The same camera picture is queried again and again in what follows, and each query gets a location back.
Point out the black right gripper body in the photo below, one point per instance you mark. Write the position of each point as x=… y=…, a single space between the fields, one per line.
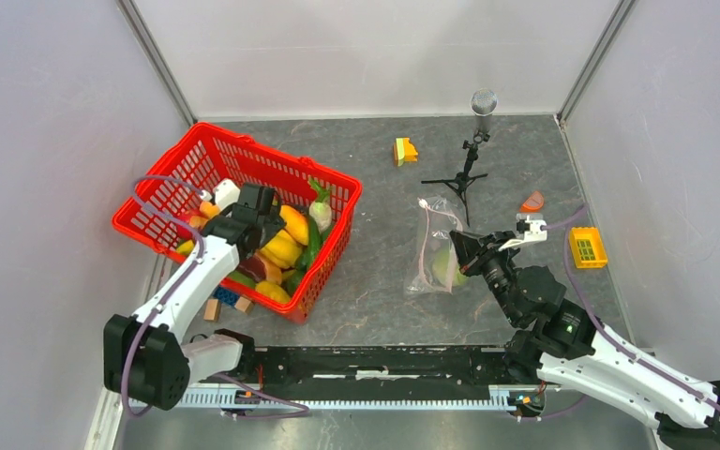
x=493 y=264

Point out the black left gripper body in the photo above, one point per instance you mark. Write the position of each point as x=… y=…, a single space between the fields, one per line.
x=271 y=224

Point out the green toy cabbage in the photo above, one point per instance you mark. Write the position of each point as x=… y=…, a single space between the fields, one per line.
x=445 y=269

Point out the clear zip top bag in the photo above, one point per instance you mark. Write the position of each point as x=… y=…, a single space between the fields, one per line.
x=437 y=218

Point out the yellow toy banana bunch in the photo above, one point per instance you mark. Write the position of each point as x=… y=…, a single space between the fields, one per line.
x=280 y=256

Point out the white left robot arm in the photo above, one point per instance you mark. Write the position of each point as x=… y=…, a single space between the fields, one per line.
x=145 y=356

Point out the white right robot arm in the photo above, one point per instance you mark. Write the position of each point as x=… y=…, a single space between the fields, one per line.
x=559 y=341

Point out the orange yellow toy mango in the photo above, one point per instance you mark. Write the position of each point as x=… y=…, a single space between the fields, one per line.
x=296 y=224

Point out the peach toy fruit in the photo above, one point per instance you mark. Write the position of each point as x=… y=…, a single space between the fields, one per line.
x=208 y=209

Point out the brown toy meat slice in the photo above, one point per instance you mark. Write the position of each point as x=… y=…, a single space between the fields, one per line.
x=260 y=269

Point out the orange toy slice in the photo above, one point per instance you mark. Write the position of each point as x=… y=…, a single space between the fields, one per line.
x=533 y=204

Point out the red plastic shopping basket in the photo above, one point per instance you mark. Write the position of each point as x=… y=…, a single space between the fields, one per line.
x=209 y=154

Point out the green toy cucumber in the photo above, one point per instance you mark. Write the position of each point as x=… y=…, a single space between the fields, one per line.
x=310 y=252

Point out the black mini tripod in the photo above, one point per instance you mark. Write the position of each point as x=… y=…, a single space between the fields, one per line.
x=462 y=180

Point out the white radish with leaves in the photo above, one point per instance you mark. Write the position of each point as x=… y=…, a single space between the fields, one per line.
x=320 y=209

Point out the blue toy block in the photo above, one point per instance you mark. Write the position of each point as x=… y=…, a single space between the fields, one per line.
x=226 y=296

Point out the wooden toy block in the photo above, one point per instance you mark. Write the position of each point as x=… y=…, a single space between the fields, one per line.
x=243 y=305
x=212 y=310

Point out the yellow toy crate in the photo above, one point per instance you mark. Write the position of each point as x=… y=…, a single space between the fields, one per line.
x=587 y=248

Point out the yellow green toy block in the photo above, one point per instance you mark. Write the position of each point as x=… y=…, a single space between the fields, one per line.
x=404 y=151

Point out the grey microphone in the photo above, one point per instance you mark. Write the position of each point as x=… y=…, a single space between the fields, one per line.
x=483 y=103

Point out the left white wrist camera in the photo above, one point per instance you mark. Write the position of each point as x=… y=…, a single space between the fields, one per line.
x=225 y=193

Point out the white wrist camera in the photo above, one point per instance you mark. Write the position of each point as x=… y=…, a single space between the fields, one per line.
x=225 y=193
x=530 y=229

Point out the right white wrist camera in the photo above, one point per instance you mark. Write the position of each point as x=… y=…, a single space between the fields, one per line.
x=530 y=229

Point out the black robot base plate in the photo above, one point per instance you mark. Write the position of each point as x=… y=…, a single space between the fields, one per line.
x=380 y=373

